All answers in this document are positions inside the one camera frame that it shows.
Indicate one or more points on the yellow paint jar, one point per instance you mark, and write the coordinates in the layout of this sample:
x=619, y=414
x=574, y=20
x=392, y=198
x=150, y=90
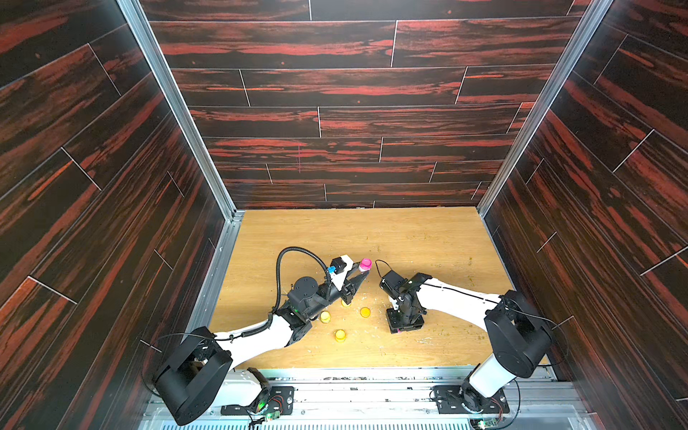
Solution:
x=325, y=317
x=340, y=336

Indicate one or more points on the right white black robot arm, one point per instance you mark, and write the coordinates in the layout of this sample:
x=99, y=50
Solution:
x=518, y=335

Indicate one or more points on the yellow jar lid right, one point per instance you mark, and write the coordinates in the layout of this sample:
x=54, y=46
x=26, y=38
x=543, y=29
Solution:
x=365, y=312

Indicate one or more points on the aluminium corner post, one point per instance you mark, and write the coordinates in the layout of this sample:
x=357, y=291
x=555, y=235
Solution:
x=580, y=39
x=152, y=52

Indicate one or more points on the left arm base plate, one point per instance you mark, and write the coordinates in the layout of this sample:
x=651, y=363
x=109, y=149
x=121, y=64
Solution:
x=273, y=402

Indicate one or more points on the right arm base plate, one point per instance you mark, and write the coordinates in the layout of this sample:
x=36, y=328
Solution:
x=451, y=400

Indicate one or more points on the yellow paint jar left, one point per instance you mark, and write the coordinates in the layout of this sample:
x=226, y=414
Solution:
x=325, y=317

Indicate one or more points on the magenta paint jar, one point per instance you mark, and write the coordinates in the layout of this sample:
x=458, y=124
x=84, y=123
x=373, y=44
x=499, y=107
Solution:
x=365, y=265

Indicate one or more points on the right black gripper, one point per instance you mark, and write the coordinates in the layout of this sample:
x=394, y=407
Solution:
x=403, y=320

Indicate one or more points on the right aluminium corner post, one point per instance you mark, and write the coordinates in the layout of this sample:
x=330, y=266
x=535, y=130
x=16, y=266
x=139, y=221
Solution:
x=580, y=39

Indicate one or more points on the yellow paint jar front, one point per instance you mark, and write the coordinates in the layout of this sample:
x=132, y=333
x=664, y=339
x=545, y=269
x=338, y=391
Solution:
x=340, y=336

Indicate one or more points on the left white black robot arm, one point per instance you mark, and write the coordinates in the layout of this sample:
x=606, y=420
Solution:
x=191, y=377

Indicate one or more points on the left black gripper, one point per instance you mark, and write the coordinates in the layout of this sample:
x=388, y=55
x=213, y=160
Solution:
x=349, y=287

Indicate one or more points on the left aluminium corner post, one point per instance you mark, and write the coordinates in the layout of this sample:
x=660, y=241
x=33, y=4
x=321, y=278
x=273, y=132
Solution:
x=152, y=52

